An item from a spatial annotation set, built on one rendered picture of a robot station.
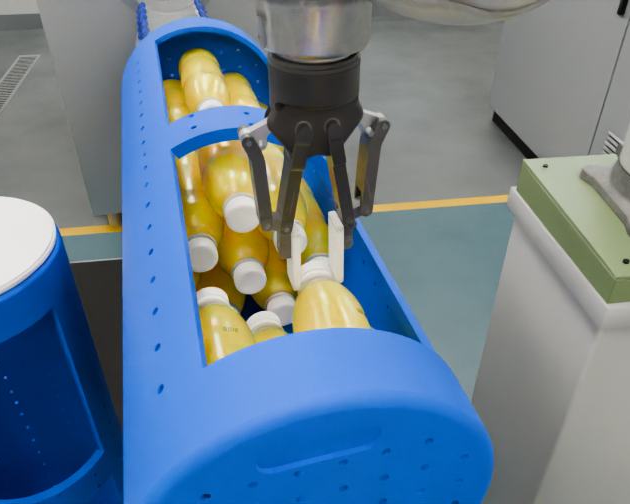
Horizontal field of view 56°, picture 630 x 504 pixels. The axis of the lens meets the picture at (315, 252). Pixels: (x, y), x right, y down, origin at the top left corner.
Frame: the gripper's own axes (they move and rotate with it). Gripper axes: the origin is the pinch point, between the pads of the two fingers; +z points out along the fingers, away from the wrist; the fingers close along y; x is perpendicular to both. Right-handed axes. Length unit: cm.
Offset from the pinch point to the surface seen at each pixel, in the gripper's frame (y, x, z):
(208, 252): 10.0, -9.7, 5.0
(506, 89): -173, -237, 91
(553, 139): -166, -179, 93
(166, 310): 14.7, 8.8, -3.3
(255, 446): 10.1, 23.7, -4.0
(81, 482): 36, -20, 56
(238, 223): 6.4, -9.3, 1.4
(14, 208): 37, -40, 13
